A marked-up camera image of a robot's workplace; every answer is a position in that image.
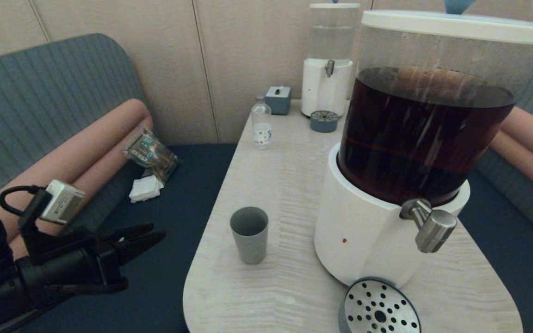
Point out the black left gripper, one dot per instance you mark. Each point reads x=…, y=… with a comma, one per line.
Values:
x=72, y=268

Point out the grey plastic cup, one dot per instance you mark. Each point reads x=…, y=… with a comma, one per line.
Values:
x=250, y=245

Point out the white folded napkins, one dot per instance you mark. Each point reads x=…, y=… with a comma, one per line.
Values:
x=146, y=189

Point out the green snack package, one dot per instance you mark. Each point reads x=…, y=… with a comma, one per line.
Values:
x=151, y=155

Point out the clear plastic bottle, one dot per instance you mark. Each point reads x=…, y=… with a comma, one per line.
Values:
x=262, y=129

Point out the teal upholstered bench sofa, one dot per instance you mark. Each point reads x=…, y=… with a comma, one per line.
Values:
x=26, y=101
x=516, y=259

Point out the small grey box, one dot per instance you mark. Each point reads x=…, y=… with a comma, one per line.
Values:
x=277, y=101

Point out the small grey drip tray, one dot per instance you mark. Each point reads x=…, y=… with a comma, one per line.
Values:
x=324, y=123

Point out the large dispenser with dark tea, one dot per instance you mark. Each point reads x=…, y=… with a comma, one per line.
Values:
x=363, y=222

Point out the small white water dispenser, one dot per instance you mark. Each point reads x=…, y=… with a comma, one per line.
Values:
x=322, y=92

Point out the large perforated metal drip tray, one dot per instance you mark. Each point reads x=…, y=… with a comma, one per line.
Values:
x=377, y=307

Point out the small metal dispenser tap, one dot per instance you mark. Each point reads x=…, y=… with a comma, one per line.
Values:
x=329, y=68

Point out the small white dispenser lid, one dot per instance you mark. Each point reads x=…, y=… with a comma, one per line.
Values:
x=335, y=5

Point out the wide white lid blue knob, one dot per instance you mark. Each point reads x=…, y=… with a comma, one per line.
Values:
x=456, y=27

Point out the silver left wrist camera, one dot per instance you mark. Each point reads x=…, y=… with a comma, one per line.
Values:
x=63, y=201

